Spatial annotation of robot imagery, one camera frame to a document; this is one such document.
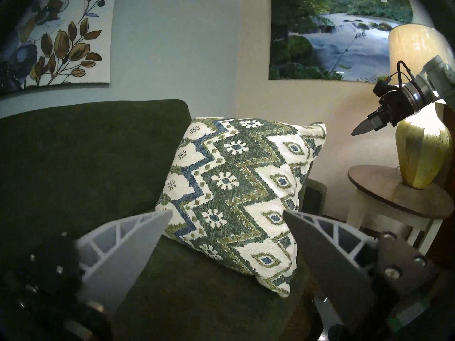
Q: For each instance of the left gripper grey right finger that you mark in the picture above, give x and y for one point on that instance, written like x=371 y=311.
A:
x=337 y=272

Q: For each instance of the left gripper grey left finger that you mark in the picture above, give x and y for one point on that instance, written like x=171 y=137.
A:
x=121 y=251

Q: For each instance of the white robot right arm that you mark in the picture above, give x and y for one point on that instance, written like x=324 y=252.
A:
x=439 y=77

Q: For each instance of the plain green sofa cushion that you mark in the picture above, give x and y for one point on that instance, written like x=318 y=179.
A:
x=316 y=198

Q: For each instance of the cream lamp shade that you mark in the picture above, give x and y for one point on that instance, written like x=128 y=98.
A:
x=412 y=45

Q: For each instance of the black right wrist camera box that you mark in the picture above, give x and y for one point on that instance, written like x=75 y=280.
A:
x=383 y=88

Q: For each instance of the zigzag patterned throw pillow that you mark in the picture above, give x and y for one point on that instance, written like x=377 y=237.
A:
x=241 y=187

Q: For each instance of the floral canvas with brown leaves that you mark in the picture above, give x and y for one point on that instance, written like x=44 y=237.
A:
x=60 y=42

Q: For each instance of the round wooden white-legged side table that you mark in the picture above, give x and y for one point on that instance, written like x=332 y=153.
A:
x=394 y=194

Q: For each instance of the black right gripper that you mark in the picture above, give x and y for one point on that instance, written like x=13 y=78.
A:
x=398 y=107

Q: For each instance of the yellow-green ceramic lamp base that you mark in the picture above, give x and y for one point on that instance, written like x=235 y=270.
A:
x=423 y=148

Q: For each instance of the green fabric sofa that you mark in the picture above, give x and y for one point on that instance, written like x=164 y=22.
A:
x=89 y=159

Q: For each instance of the forest river landscape picture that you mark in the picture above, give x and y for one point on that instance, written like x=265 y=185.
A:
x=337 y=38

